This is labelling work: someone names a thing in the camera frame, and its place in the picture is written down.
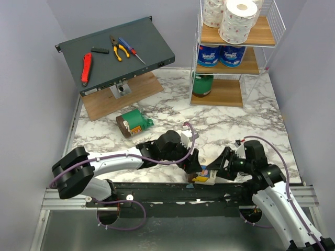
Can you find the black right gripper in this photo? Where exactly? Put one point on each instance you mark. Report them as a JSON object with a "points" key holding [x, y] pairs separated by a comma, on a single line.
{"points": [[230, 162]]}

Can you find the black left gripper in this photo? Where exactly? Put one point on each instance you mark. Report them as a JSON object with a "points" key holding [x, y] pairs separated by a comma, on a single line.
{"points": [[191, 164]]}

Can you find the cream cartoon roll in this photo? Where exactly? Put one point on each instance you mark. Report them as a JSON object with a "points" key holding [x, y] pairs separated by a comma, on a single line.
{"points": [[205, 177]]}

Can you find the green brown roll front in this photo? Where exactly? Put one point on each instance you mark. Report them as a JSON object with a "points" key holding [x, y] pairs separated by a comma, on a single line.
{"points": [[202, 85]]}

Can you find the blue white paper towel roll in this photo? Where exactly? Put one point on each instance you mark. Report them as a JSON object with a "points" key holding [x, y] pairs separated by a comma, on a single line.
{"points": [[231, 56]]}

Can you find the floral paper roll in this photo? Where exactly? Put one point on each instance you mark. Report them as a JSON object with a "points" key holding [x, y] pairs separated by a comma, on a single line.
{"points": [[237, 22], [259, 4], [213, 12]]}

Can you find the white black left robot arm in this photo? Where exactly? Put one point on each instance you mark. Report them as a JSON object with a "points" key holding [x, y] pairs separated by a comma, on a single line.
{"points": [[77, 172]]}

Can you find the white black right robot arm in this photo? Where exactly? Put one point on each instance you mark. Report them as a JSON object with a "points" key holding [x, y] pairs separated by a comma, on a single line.
{"points": [[269, 190]]}

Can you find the floral paper roll on shelf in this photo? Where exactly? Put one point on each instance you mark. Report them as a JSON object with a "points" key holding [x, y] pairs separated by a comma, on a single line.
{"points": [[213, 12]]}

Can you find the wooden board under chassis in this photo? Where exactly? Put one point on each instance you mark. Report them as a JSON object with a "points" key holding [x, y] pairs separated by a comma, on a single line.
{"points": [[104, 102]]}

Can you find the blue red screwdriver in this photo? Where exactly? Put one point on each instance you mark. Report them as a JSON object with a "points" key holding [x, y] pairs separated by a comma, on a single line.
{"points": [[129, 48]]}

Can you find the dark grey rack server chassis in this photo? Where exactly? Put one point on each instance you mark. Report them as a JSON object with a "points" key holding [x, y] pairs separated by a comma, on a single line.
{"points": [[106, 70]]}

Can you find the black bit holder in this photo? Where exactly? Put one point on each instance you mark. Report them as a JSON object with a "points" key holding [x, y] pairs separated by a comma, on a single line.
{"points": [[99, 50]]}

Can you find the red utility knife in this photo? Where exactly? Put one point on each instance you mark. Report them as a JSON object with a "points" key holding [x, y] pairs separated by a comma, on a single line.
{"points": [[87, 64]]}

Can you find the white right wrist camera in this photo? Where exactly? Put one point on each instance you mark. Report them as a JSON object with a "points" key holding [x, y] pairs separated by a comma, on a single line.
{"points": [[240, 150]]}

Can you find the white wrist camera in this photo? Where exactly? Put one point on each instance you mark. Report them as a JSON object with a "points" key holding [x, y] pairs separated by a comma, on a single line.
{"points": [[240, 150], [187, 138]]}

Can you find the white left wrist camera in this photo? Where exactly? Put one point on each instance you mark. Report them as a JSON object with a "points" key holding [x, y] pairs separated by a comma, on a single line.
{"points": [[187, 138]]}

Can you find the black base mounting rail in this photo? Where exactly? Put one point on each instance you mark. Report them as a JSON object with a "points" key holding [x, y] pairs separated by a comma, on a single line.
{"points": [[174, 200]]}

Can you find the white wire wooden shelf rack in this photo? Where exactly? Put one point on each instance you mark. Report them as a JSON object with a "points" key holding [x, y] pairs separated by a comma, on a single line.
{"points": [[229, 87]]}

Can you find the aluminium extrusion rail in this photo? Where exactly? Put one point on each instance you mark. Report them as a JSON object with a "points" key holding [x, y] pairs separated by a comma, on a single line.
{"points": [[304, 195]]}

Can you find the yellow handled pliers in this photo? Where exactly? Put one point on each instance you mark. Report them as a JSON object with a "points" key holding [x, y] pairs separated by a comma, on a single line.
{"points": [[117, 46]]}

